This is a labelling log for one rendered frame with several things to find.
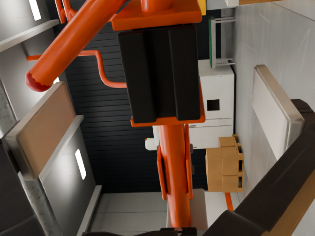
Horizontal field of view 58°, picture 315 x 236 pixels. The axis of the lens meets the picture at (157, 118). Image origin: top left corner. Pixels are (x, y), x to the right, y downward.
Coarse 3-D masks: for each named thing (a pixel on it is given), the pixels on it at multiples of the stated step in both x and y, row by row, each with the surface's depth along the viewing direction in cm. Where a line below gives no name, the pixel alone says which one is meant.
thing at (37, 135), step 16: (48, 96) 18; (64, 96) 20; (32, 112) 16; (48, 112) 17; (64, 112) 20; (16, 128) 15; (32, 128) 16; (48, 128) 17; (64, 128) 19; (16, 144) 14; (32, 144) 15; (48, 144) 17; (16, 160) 15; (32, 160) 15; (32, 176) 15
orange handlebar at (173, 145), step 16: (144, 0) 19; (160, 0) 19; (160, 128) 24; (176, 128) 24; (160, 144) 26; (176, 144) 25; (192, 144) 28; (160, 160) 26; (176, 160) 25; (160, 176) 26; (176, 176) 26; (176, 192) 27; (192, 192) 27; (176, 208) 29; (176, 224) 30
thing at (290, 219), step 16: (304, 144) 11; (288, 160) 11; (304, 160) 11; (272, 176) 10; (288, 176) 10; (304, 176) 10; (256, 192) 10; (272, 192) 10; (288, 192) 9; (304, 192) 10; (240, 208) 9; (256, 208) 9; (272, 208) 9; (288, 208) 9; (304, 208) 11; (224, 224) 8; (240, 224) 8; (256, 224) 8; (272, 224) 8; (288, 224) 10
